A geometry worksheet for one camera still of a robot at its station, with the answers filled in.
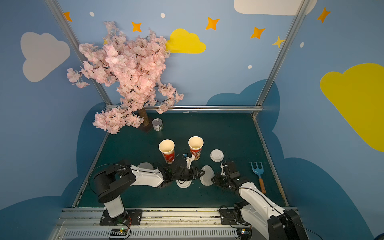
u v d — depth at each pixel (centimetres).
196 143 89
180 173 71
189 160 81
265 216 44
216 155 97
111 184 46
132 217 74
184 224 73
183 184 76
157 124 108
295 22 75
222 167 85
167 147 87
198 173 84
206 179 84
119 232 73
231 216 75
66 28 76
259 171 88
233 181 64
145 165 93
